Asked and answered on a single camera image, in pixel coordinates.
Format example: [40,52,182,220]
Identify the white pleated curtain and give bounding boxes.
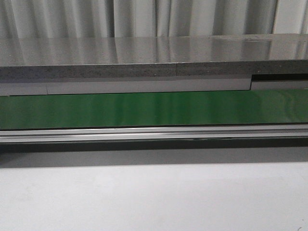
[0,0,308,39]

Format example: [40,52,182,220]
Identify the grey speckled stone slab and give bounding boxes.
[0,34,308,82]

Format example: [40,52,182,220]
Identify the aluminium conveyor side rail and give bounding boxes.
[0,124,308,143]

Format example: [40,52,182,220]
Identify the grey rear guide rail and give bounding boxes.
[0,74,308,96]

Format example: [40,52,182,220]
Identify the green conveyor belt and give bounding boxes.
[0,90,308,130]

